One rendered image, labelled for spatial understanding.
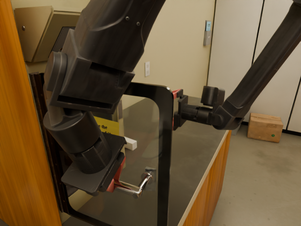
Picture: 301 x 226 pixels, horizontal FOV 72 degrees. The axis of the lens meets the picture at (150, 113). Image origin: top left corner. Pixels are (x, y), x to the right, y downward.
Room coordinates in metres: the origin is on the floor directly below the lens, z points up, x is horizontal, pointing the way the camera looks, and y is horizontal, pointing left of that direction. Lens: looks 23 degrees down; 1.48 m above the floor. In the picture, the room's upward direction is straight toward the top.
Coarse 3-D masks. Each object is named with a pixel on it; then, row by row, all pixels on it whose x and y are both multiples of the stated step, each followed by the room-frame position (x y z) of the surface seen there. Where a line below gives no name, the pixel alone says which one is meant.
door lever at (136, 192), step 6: (144, 174) 0.33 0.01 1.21; (114, 180) 0.31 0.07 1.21; (144, 180) 0.32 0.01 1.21; (150, 180) 0.32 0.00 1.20; (114, 186) 0.30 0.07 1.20; (120, 186) 0.30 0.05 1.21; (126, 186) 0.30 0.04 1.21; (132, 186) 0.30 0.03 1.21; (138, 186) 0.30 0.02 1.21; (144, 186) 0.31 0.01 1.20; (126, 192) 0.29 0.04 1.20; (132, 192) 0.29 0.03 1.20; (138, 192) 0.28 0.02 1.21
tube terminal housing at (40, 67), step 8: (16, 0) 0.45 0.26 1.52; (24, 0) 0.46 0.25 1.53; (32, 0) 0.47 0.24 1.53; (40, 0) 0.49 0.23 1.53; (48, 0) 0.51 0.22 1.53; (56, 0) 0.53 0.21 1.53; (64, 0) 0.54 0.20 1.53; (72, 0) 0.56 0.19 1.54; (80, 0) 0.59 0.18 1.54; (88, 0) 0.61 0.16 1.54; (16, 24) 0.44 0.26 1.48; (32, 64) 0.45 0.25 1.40; (40, 64) 0.47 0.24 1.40; (32, 72) 0.45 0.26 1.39; (40, 72) 0.46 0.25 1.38; (32, 96) 0.44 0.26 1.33; (40, 128) 0.44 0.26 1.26; (56, 200) 0.44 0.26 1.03; (64, 216) 0.45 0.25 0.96
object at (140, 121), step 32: (128, 96) 0.34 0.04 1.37; (160, 96) 0.32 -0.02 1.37; (128, 128) 0.35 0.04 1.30; (160, 128) 0.32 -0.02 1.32; (64, 160) 0.42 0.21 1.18; (128, 160) 0.35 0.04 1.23; (160, 160) 0.32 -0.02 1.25; (64, 192) 0.43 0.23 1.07; (160, 192) 0.32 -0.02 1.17; (96, 224) 0.39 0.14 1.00; (128, 224) 0.35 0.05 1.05; (160, 224) 0.32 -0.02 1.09
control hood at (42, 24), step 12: (24, 12) 0.42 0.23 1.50; (36, 12) 0.40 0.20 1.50; (48, 12) 0.38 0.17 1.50; (60, 12) 0.40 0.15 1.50; (72, 12) 0.42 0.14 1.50; (24, 24) 0.42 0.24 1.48; (36, 24) 0.40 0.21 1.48; (48, 24) 0.39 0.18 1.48; (60, 24) 0.41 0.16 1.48; (72, 24) 0.43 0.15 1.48; (24, 36) 0.43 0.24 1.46; (36, 36) 0.41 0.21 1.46; (48, 36) 0.41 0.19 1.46; (24, 48) 0.43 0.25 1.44; (36, 48) 0.41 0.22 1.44; (48, 48) 0.43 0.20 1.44; (36, 60) 0.43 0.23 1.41
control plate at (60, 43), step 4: (64, 28) 0.43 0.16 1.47; (68, 28) 0.43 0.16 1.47; (72, 28) 0.44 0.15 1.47; (60, 32) 0.42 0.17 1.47; (64, 32) 0.43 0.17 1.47; (60, 36) 0.43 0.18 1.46; (64, 36) 0.44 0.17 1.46; (56, 40) 0.43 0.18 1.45; (60, 40) 0.44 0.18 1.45; (64, 40) 0.45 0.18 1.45; (56, 44) 0.44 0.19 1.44; (60, 44) 0.45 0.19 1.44; (52, 48) 0.44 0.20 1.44; (56, 48) 0.45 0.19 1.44; (48, 56) 0.45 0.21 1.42
